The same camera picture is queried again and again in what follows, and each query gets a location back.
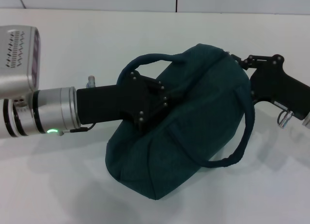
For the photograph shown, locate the dark teal fabric lunch bag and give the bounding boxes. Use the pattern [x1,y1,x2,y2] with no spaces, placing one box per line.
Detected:
[105,43,257,200]

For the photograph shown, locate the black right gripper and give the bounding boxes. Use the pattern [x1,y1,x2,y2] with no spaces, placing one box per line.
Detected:
[230,54,310,120]

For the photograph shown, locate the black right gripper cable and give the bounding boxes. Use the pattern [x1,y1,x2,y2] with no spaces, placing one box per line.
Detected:
[277,109,295,129]

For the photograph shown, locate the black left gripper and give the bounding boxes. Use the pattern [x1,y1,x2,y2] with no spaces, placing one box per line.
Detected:
[76,71,180,133]

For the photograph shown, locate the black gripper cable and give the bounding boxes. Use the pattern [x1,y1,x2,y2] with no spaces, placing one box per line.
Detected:
[277,109,295,129]
[57,123,95,137]

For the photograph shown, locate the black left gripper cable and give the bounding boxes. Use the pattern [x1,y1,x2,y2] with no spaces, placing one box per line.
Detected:
[57,123,95,137]

